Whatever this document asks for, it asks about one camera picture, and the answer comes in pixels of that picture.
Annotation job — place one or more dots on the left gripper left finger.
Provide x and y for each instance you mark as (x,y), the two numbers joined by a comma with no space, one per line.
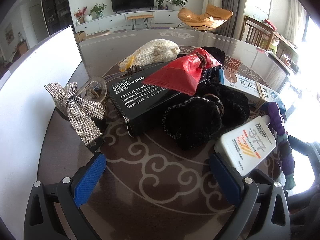
(41,218)

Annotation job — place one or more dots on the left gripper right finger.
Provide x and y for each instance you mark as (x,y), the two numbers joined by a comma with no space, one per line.
(256,197)

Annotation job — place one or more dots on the white sunscreen bottle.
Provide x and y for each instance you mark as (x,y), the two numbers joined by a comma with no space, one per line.
(246,146)

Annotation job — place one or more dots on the purple toy wand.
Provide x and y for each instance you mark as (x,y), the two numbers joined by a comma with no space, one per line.
(286,158)

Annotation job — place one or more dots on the black crochet pouch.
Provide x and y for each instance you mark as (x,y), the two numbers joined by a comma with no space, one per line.
(201,117)

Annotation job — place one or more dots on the white blue medicine box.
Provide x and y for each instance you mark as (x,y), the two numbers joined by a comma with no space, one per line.
(259,96)

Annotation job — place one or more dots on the silver rhinestone bow clip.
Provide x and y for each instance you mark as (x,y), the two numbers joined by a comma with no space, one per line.
(79,111)

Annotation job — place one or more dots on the black odor removing bar box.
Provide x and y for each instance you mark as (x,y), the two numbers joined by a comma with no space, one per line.
(141,105)

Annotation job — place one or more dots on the white cardboard box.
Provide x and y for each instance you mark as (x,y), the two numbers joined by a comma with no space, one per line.
(26,109)

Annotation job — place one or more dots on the clear round plastic dish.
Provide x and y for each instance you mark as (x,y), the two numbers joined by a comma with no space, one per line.
(95,89)

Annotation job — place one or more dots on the red foil packet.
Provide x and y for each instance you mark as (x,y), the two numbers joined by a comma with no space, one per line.
(164,78)

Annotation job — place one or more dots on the wooden dining chair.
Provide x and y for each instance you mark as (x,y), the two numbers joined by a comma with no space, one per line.
(256,33)

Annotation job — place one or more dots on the cream mesh bag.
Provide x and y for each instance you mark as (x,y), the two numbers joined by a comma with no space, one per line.
(154,51)

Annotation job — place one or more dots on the orange lounge chair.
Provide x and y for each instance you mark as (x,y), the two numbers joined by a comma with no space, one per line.
(212,18)

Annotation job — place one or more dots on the red flower vase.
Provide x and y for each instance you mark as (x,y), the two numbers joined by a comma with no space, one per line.
(79,15)

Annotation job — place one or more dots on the white tv cabinet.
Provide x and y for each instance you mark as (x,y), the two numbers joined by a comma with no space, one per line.
(137,20)

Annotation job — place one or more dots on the potted green plant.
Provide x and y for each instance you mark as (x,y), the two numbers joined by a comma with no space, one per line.
(98,9)

